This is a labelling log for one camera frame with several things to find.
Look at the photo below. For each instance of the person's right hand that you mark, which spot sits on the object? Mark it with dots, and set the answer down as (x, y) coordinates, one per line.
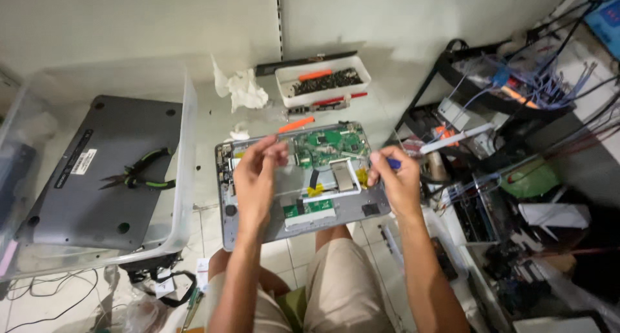
(401, 185)

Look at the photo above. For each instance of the person's left hand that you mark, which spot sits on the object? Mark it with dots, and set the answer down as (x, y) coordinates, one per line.
(253, 183)

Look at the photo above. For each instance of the small crumpled white tissue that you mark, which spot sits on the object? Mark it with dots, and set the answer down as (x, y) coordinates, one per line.
(238, 132)

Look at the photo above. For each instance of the opened grey laptop chassis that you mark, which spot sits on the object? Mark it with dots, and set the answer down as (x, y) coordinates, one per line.
(348, 209)

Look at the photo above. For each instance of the small green circuit board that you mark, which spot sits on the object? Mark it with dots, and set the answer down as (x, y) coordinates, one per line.
(317, 207)

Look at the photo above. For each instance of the white plastic stick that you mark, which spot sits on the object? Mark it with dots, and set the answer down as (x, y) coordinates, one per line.
(455, 138)

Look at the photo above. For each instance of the orange pry tool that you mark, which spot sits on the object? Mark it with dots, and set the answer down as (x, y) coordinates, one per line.
(296, 124)

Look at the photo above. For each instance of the clear plastic storage bin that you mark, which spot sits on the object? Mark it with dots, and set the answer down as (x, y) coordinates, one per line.
(186, 144)

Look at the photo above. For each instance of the large green circuit board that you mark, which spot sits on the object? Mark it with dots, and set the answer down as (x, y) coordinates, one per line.
(334, 144)

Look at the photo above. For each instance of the person's right leg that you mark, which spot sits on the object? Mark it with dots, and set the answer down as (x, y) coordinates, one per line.
(332, 236)

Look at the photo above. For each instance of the person's leg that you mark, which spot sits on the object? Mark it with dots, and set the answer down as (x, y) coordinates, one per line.
(220, 263)
(332, 236)

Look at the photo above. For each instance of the person's left leg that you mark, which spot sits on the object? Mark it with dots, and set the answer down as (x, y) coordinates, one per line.
(220, 263)

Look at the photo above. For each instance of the large crumpled white tissue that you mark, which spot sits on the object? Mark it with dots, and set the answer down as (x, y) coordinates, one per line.
(244, 90)

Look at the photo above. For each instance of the white plastic tray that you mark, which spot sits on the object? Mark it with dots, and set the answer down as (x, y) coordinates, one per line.
(290, 95)

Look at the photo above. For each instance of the black and silver tool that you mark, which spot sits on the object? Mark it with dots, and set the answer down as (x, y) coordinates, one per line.
(315, 108)

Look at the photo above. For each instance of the white paper slip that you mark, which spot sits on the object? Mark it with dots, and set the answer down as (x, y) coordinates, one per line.
(202, 275)

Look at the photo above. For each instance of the green and black pliers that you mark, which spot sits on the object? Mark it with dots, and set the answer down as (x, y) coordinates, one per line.
(140, 175)

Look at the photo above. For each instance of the long black bar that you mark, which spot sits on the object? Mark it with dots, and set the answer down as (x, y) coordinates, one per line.
(276, 67)

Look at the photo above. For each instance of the beige shorts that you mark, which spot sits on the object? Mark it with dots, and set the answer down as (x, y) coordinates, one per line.
(339, 289)

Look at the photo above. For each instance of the short orange tool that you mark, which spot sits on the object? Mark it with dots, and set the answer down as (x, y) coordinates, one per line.
(315, 75)

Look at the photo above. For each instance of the pile of black screws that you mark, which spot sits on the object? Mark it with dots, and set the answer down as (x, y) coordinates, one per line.
(329, 80)

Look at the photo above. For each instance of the green stool seat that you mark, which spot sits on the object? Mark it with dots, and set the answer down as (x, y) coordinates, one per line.
(293, 309)

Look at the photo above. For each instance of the heap of electronic parts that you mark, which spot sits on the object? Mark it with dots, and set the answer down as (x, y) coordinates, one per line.
(523, 236)

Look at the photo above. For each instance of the grey laptop bottom cover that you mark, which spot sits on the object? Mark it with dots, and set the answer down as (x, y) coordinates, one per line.
(116, 178)

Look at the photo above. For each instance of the clear plastic bag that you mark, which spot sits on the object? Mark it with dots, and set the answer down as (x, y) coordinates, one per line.
(140, 313)

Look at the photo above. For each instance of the blue electronic device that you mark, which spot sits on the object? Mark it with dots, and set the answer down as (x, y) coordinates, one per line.
(605, 25)

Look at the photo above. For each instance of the white rectangular frame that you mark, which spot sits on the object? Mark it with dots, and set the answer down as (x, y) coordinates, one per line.
(356, 187)

